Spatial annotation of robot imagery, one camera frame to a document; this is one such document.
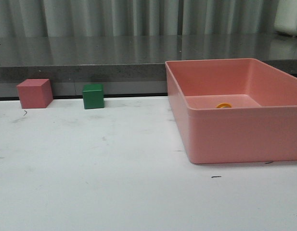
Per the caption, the yellow push button switch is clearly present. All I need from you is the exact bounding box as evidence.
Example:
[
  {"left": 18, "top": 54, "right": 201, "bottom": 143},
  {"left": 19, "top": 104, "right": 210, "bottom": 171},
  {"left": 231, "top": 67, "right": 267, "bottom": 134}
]
[{"left": 216, "top": 103, "right": 232, "bottom": 108}]

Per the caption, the pink cube block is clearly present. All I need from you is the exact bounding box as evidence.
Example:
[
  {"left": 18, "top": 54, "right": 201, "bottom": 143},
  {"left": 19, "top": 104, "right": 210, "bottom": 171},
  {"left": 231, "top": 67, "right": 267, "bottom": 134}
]
[{"left": 16, "top": 79, "right": 53, "bottom": 109}]

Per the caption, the green cube block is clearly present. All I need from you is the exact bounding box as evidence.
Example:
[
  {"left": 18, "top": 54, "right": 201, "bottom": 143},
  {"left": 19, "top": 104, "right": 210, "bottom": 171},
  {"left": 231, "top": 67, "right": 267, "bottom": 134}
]
[{"left": 82, "top": 84, "right": 104, "bottom": 109}]

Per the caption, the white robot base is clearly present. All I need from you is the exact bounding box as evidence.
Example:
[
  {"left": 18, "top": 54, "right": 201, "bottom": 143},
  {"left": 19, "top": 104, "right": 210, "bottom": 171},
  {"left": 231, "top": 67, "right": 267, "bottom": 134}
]
[{"left": 274, "top": 0, "right": 297, "bottom": 37}]

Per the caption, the dark grey counter shelf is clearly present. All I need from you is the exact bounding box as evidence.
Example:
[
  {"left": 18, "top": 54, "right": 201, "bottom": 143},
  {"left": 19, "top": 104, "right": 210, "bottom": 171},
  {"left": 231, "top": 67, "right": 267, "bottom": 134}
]
[{"left": 0, "top": 33, "right": 297, "bottom": 101}]

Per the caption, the grey pleated curtain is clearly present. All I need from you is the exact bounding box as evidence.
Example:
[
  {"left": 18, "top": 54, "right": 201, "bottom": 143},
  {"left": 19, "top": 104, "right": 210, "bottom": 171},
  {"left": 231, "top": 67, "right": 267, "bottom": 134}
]
[{"left": 0, "top": 0, "right": 278, "bottom": 38}]

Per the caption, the pink plastic bin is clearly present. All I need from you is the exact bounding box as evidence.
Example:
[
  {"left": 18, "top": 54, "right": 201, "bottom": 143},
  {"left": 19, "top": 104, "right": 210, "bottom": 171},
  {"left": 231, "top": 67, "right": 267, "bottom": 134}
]
[{"left": 165, "top": 58, "right": 297, "bottom": 164}]

